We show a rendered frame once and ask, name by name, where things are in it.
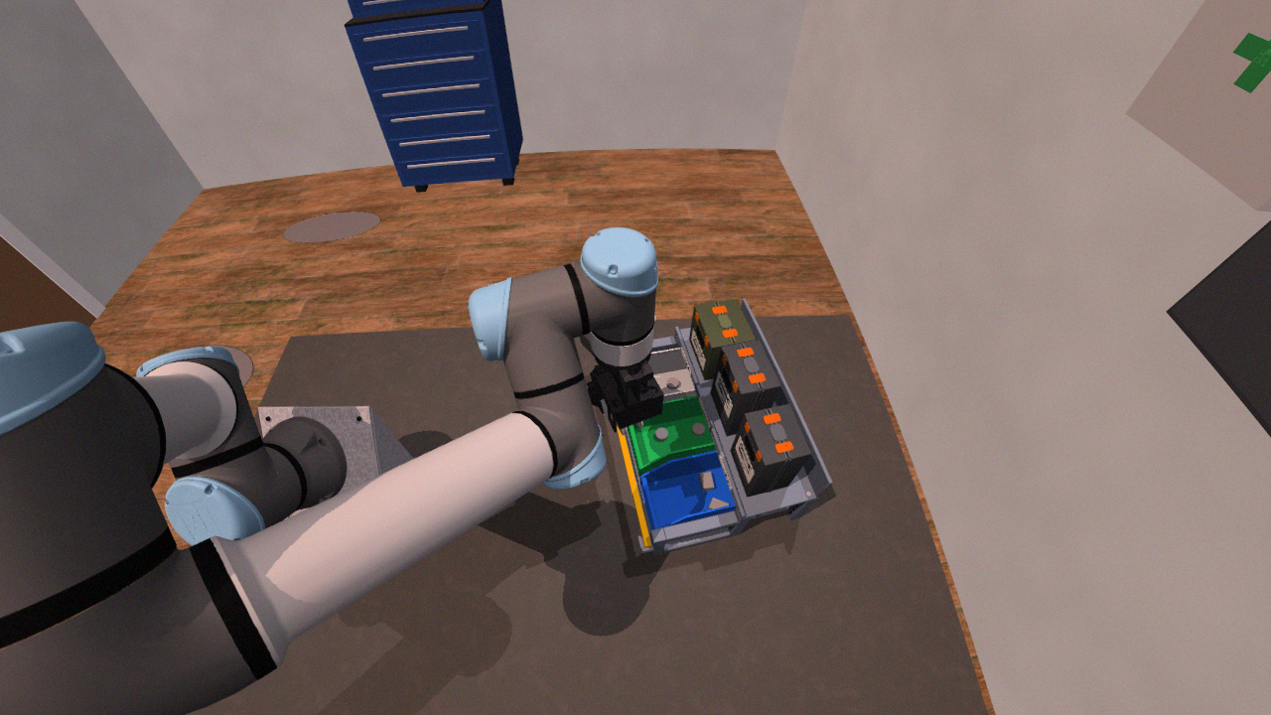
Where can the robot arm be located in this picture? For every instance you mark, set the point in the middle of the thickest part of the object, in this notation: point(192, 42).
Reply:
point(83, 443)

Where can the yellow bar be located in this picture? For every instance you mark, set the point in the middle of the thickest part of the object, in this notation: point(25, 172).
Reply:
point(632, 479)

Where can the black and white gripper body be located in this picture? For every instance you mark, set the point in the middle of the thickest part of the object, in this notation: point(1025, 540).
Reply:
point(628, 405)

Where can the grey metal shelf rack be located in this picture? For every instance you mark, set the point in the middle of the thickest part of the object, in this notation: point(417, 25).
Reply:
point(805, 489)

